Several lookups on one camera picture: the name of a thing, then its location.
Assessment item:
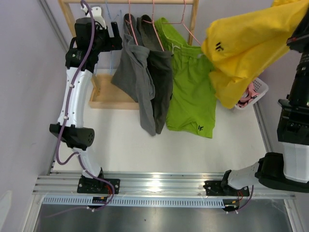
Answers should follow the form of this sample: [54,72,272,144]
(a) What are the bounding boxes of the pink wire hanger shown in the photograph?
[125,0,139,45]
[142,0,165,52]
[164,0,201,46]

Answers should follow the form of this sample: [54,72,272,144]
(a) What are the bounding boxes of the pink shark print shorts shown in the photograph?
[237,83,259,108]

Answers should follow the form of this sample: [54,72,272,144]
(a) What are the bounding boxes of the yellow shorts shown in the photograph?
[201,0,309,109]

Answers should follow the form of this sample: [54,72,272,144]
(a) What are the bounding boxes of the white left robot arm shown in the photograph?
[49,17,122,196]

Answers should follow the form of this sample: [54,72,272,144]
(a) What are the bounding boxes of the lime green shorts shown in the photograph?
[154,17,217,138]

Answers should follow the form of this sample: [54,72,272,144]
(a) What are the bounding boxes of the wooden clothes rack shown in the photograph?
[57,0,200,111]

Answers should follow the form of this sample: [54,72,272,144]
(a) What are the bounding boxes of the slotted cable duct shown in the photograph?
[42,195,225,208]

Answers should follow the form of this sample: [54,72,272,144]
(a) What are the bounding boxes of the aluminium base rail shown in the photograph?
[31,170,296,200]

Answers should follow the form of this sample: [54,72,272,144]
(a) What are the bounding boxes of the white plastic basket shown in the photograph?
[234,77,269,110]

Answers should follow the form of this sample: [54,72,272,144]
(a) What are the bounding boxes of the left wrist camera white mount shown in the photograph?
[81,5,107,29]

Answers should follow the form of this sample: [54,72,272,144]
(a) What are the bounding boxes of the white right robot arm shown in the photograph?
[202,9,309,195]

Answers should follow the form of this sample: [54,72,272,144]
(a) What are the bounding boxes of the grey shorts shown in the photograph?
[111,15,156,136]

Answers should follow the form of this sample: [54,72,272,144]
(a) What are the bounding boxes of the light blue wire hanger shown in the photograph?
[109,10,122,75]
[105,0,112,21]

